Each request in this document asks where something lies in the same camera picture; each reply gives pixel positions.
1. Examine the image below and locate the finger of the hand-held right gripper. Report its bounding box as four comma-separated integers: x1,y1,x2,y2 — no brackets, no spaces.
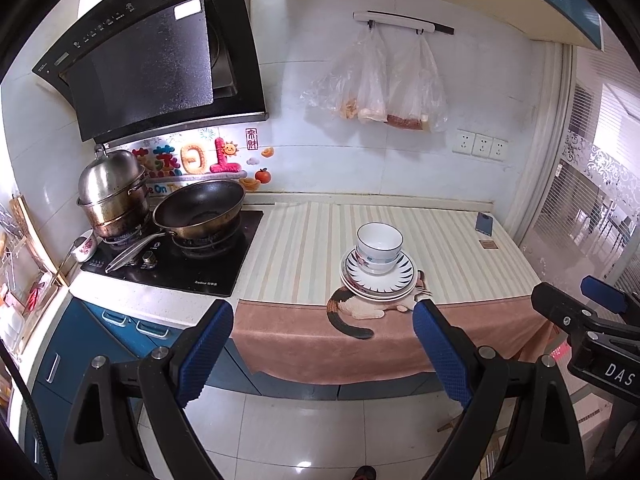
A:
531,282,608,335
580,275,640,320

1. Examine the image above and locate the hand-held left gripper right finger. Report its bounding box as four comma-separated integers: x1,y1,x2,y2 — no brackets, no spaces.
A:
411,299,586,480

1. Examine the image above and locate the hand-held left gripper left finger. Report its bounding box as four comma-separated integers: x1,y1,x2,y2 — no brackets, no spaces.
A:
57,299,235,480

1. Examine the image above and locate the blue leaf pattern plate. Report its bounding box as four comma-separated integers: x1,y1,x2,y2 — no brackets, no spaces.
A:
341,250,417,301

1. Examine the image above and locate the white plate with dark rim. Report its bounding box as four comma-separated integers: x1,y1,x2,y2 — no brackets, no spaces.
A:
340,267,416,307

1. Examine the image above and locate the floral pattern bowl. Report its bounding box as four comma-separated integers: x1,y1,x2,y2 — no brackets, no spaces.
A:
354,247,402,277

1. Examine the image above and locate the white bowl with blue line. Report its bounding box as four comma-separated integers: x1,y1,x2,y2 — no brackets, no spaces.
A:
356,222,404,265

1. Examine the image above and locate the black gas stove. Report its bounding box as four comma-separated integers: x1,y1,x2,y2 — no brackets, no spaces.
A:
80,208,264,298

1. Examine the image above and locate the glass sliding door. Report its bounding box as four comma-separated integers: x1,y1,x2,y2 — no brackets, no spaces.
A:
520,44,640,283

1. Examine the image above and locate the blue base cabinet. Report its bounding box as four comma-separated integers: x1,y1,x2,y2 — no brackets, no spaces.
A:
20,294,451,467

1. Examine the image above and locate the striped counter mat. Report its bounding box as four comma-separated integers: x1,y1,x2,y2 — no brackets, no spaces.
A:
239,200,533,307

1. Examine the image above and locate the dark wok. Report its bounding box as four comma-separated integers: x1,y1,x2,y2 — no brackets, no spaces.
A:
104,180,247,274

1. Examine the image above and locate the small floral bowl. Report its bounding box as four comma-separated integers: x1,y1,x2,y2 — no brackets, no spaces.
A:
70,230,98,264

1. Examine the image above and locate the metal spoon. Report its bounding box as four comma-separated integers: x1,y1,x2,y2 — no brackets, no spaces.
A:
52,236,89,287

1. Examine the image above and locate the steel steamer pot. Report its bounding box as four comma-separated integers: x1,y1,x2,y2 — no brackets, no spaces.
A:
76,144,152,240

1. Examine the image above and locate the clear plastic bag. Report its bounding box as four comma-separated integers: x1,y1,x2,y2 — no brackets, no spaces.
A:
386,32,450,134
301,27,392,124

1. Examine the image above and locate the black range hood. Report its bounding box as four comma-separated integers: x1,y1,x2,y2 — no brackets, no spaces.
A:
31,0,270,145

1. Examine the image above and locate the colourful wall sticker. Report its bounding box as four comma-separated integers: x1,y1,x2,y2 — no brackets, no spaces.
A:
127,127,277,194

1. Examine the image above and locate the white wall hook rail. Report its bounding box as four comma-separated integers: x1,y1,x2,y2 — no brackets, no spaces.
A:
352,10,456,37

